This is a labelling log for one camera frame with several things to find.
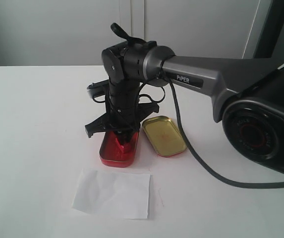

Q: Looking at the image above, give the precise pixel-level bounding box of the red plastic stamp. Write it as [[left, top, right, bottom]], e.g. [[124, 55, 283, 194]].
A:
[[115, 137, 131, 154]]

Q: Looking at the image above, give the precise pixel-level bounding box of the white paper sheet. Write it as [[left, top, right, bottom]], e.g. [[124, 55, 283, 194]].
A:
[[72, 169, 151, 219]]

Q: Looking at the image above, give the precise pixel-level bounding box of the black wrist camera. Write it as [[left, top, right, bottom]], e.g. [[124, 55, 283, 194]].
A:
[[87, 80, 109, 103]]

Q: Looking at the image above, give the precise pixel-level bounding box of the red ink pad tin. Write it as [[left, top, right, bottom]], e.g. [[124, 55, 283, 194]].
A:
[[99, 131, 139, 168]]

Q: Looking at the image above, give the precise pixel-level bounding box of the grey thick cable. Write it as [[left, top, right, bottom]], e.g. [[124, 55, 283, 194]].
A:
[[168, 78, 284, 190]]

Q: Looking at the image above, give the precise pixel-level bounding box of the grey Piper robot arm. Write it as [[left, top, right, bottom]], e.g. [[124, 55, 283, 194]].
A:
[[85, 41, 284, 174]]

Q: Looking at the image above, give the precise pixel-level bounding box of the thin black cable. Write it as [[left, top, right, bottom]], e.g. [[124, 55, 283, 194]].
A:
[[92, 76, 172, 132]]

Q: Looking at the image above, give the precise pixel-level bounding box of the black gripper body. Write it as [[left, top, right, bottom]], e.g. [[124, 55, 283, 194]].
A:
[[85, 102, 159, 138]]

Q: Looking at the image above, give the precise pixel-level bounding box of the gold tin lid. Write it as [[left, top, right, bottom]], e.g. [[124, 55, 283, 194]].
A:
[[142, 116, 187, 157]]

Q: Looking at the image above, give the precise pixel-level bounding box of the white cabinet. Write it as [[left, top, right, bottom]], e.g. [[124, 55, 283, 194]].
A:
[[0, 0, 272, 66]]

